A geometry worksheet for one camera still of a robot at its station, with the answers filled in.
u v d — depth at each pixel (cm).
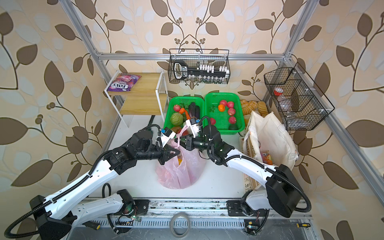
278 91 81
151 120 111
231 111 109
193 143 65
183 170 71
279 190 41
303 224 70
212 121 102
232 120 105
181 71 84
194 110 108
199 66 81
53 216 39
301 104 73
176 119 101
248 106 112
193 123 67
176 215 73
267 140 83
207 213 74
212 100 119
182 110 112
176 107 111
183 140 68
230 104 116
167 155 59
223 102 116
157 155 59
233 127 101
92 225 68
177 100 113
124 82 84
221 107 112
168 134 61
